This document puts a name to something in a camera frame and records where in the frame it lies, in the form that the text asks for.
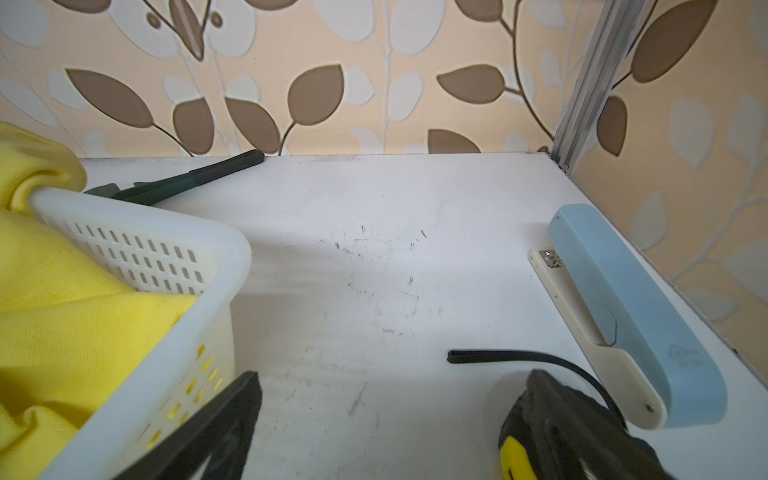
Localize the aluminium frame post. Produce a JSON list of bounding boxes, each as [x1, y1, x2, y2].
[[549, 1, 656, 176]]

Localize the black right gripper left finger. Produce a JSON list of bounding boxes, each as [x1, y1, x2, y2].
[[117, 371, 262, 479]]

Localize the white plastic laundry basket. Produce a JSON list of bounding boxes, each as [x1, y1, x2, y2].
[[30, 188, 251, 479]]

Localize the yellow trousers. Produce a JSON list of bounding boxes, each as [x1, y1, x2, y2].
[[1, 123, 194, 479]]

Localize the light blue stapler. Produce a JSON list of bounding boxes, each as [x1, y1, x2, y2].
[[529, 204, 728, 430]]

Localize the dark green pipe wrench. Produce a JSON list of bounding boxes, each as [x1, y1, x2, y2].
[[85, 149, 266, 206]]

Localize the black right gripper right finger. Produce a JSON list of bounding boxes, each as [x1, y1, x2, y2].
[[517, 369, 672, 479]]

